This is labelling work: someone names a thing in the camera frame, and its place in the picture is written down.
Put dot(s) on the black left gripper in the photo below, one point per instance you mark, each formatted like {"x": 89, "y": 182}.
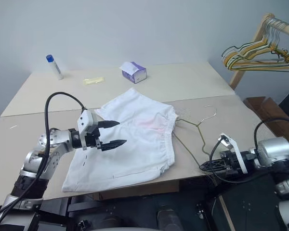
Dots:
{"x": 94, "y": 142}

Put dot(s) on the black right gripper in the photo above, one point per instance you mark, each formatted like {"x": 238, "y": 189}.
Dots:
{"x": 231, "y": 163}

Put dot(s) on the white garment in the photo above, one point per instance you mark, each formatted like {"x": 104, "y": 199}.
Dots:
{"x": 127, "y": 149}

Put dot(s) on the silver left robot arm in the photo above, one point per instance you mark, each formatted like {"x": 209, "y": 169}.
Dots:
{"x": 53, "y": 144}

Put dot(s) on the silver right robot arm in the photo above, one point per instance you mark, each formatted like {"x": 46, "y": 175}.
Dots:
{"x": 272, "y": 151}

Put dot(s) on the small yellow packet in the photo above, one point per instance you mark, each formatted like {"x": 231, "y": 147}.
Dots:
{"x": 94, "y": 80}

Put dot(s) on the purple tissue box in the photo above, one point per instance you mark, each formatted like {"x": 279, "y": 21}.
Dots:
{"x": 138, "y": 73}

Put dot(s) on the dark rounded shape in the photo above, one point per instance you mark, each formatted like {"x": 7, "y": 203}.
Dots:
{"x": 168, "y": 217}

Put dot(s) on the white bottle with blue cap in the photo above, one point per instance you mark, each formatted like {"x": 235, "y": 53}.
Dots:
{"x": 55, "y": 68}

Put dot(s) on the small white scrap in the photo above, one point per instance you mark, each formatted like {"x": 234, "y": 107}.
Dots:
{"x": 14, "y": 126}

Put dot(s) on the bundle of coloured hangers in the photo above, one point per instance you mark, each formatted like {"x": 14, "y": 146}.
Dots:
{"x": 237, "y": 49}

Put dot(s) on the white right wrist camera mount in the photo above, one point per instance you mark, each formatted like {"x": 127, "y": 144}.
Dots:
{"x": 237, "y": 149}

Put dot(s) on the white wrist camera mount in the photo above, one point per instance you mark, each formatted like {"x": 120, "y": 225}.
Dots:
{"x": 237, "y": 149}
{"x": 85, "y": 122}

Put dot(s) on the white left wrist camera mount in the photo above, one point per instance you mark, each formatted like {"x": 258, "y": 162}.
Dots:
{"x": 85, "y": 122}

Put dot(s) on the black table frame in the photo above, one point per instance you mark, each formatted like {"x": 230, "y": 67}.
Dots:
{"x": 125, "y": 209}

